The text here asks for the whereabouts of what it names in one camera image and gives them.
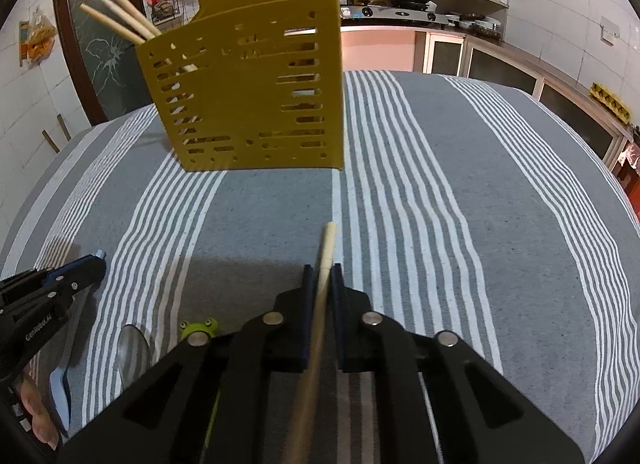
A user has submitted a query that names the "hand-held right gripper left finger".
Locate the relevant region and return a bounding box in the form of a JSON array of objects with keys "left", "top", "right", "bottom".
[{"left": 57, "top": 265, "right": 314, "bottom": 464}]

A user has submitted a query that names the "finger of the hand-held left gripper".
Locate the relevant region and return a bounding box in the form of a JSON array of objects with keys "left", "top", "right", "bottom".
[{"left": 0, "top": 253, "right": 107, "bottom": 317}]

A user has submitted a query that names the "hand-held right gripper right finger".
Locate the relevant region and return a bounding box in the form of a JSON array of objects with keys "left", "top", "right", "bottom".
[{"left": 332, "top": 264, "right": 586, "bottom": 464}]

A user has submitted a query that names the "wooden chopstick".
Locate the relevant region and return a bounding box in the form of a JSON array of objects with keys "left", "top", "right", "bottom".
[
  {"left": 285, "top": 222, "right": 338, "bottom": 464},
  {"left": 79, "top": 3, "right": 146, "bottom": 45},
  {"left": 103, "top": 0, "right": 163, "bottom": 37},
  {"left": 95, "top": 0, "right": 156, "bottom": 41}
]

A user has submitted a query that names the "yellow slotted utensil holder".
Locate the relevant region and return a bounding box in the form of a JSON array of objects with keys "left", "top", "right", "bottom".
[{"left": 136, "top": 0, "right": 346, "bottom": 173}]

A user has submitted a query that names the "person's left hand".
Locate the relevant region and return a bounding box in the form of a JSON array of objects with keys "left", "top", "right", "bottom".
[{"left": 17, "top": 373, "right": 62, "bottom": 451}]

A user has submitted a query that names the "blue spoon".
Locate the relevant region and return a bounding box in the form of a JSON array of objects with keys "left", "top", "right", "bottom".
[{"left": 49, "top": 366, "right": 73, "bottom": 432}]

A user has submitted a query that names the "metal spoon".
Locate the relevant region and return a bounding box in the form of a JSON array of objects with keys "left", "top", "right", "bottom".
[{"left": 116, "top": 324, "right": 153, "bottom": 395}]

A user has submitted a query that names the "grey striped tablecloth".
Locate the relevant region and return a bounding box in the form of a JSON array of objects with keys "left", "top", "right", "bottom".
[{"left": 0, "top": 70, "right": 640, "bottom": 464}]

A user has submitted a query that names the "door with cracked glass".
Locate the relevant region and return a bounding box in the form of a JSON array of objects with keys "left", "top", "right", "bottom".
[{"left": 51, "top": 0, "right": 151, "bottom": 127}]

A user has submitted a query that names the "kitchen counter cabinet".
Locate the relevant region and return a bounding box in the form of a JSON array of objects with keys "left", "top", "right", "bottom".
[{"left": 340, "top": 24, "right": 633, "bottom": 172}]

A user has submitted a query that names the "gas stove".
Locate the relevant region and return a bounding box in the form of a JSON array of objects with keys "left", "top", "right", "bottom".
[{"left": 340, "top": 3, "right": 451, "bottom": 27}]

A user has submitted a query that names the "red foil covered box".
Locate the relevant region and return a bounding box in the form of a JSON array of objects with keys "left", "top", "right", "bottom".
[{"left": 612, "top": 139, "right": 640, "bottom": 205}]

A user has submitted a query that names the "yellow egg carton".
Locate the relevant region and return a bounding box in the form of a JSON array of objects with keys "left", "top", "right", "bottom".
[{"left": 589, "top": 81, "right": 632, "bottom": 124}]

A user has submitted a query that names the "green frog handle spoon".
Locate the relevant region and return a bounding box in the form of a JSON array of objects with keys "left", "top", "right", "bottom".
[{"left": 180, "top": 316, "right": 223, "bottom": 452}]

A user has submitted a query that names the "orange wall decal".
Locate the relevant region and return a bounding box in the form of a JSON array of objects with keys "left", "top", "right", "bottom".
[{"left": 19, "top": 14, "right": 58, "bottom": 67}]

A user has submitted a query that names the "white wall socket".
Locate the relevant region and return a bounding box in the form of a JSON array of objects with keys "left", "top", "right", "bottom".
[{"left": 600, "top": 18, "right": 621, "bottom": 47}]

